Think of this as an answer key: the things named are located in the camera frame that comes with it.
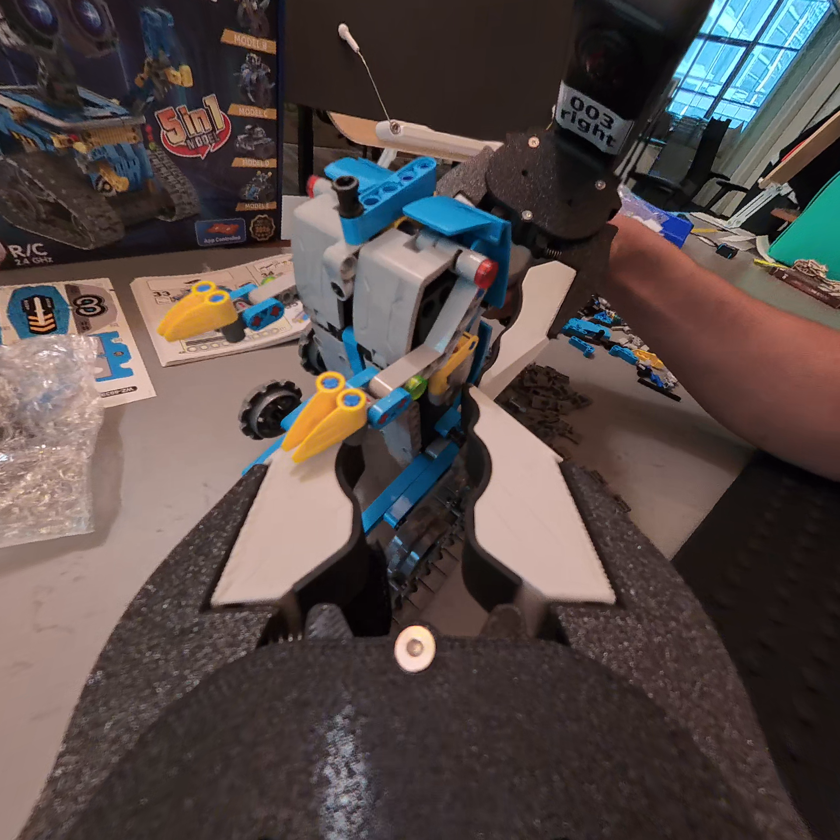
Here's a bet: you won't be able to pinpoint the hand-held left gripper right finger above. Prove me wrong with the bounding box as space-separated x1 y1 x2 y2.
462 386 616 605

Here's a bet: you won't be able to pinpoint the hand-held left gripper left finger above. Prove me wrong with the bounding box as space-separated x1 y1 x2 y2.
211 433 365 606

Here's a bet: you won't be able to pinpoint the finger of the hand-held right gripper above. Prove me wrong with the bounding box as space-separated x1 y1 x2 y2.
480 261 578 398

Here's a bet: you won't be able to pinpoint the pile of grey track links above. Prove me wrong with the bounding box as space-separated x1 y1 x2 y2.
495 364 631 513

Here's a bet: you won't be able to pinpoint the blue toy robot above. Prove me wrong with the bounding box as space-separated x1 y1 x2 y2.
157 157 513 578

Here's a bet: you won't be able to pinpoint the grey desk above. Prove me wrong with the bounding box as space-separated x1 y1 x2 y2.
0 223 840 840

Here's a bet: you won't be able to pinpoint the heap of loose toy parts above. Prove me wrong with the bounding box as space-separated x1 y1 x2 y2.
564 295 683 403

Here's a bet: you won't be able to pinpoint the clear bag of blue parts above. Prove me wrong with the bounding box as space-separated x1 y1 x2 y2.
620 187 694 249

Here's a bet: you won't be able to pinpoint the instruction booklet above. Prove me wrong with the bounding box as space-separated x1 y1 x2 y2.
130 255 312 367

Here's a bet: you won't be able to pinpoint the bubble wrap bag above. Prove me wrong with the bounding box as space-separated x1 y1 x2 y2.
0 335 106 549

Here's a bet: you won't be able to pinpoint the black perforated pad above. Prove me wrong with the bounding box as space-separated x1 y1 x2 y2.
672 453 840 840

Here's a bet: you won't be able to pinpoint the blue sticker sheet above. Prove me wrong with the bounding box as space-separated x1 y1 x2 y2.
0 279 157 409

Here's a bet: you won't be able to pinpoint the dark blue robot kit box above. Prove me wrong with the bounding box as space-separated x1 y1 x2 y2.
0 0 286 270

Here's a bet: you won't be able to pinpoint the white plug with cable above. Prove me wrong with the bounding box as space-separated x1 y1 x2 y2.
338 23 403 135

